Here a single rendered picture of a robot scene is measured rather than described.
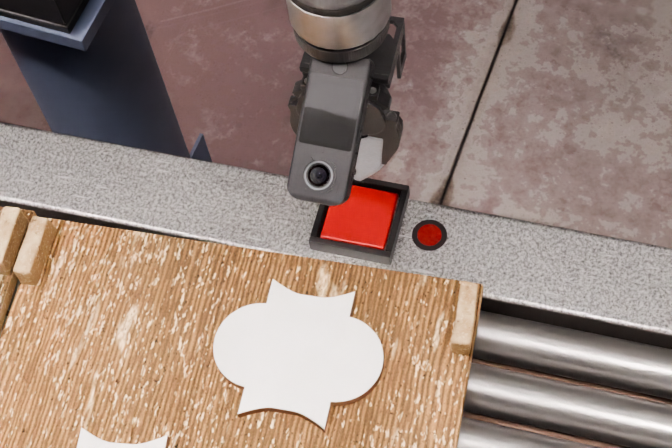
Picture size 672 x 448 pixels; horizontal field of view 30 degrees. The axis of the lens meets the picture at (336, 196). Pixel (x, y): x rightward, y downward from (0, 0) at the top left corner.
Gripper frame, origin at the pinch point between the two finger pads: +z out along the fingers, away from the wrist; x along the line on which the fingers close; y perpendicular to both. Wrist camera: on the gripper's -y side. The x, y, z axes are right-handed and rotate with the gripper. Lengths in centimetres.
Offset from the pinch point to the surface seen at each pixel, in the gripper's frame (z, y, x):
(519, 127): 100, 72, -7
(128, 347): 6.6, -16.6, 16.7
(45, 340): 6.6, -17.5, 24.1
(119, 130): 46, 27, 42
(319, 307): 5.6, -10.1, 1.0
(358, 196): 7.3, 2.2, 0.5
